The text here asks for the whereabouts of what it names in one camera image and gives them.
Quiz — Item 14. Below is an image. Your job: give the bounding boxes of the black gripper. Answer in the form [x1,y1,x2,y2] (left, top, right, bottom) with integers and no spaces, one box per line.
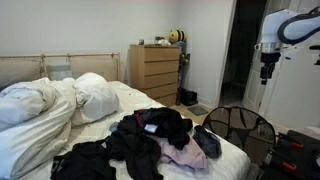
[259,52,282,86]

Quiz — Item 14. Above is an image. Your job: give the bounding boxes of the dark grey clothing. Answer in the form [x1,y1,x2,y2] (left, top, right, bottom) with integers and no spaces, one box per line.
[192,125,223,159]

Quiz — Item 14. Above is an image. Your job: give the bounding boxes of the black mesh laundry hamper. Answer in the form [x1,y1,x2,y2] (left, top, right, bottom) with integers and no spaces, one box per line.
[201,106,277,164]

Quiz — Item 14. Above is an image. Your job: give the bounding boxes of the black clothing pile with tag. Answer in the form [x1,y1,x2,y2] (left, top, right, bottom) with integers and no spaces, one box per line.
[133,106,194,151]

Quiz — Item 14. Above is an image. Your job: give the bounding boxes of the pink clothing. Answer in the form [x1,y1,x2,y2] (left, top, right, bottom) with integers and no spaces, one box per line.
[151,134,209,171]

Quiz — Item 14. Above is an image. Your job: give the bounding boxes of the bed mattress with white sheet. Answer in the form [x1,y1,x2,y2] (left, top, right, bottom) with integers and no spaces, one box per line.
[19,80,251,180]

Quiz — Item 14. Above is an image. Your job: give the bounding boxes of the beige padded bed headboard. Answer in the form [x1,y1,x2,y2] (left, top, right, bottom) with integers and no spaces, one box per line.
[0,52,122,91]

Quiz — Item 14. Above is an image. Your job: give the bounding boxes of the white panel door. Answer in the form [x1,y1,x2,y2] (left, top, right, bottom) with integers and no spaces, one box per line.
[242,0,320,134]

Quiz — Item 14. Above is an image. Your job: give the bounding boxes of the dark grey floor mat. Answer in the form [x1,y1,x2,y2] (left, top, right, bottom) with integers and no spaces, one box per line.
[187,105,210,117]

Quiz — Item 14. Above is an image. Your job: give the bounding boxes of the black box on floor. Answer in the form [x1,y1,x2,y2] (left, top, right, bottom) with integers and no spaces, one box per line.
[179,88,198,107]

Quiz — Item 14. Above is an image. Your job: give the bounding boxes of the black robot stand orange clamps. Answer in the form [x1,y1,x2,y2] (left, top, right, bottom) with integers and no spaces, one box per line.
[259,129,320,180]

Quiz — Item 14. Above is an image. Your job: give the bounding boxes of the yellow black bee plush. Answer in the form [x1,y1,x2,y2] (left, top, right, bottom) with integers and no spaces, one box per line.
[168,29,187,44]

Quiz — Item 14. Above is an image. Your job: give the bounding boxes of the white clutter on dresser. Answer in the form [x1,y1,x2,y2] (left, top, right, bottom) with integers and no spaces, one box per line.
[154,36,172,47]

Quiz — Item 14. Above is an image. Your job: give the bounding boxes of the wooden chest of drawers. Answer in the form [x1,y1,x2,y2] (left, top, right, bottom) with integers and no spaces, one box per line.
[129,44,182,108]

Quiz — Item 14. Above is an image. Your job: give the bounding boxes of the large black garment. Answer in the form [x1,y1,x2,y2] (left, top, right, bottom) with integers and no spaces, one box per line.
[105,116,164,180]

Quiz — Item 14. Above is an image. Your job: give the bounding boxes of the white pillow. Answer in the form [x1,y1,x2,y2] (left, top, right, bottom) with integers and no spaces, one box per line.
[70,72,120,127]

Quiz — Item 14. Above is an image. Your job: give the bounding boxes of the black garment with white print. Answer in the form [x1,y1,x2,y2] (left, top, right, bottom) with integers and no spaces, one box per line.
[49,140,118,180]

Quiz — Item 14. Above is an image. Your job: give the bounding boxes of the grey pillow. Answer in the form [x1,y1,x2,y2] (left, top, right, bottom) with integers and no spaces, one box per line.
[45,64,74,82]

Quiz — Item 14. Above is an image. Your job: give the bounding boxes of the white crumpled duvet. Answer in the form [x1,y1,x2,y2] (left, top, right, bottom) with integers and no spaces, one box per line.
[0,77,78,180]

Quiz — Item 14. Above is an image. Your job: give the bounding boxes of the white door frame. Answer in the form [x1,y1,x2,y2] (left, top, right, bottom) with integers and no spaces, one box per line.
[214,0,238,108]

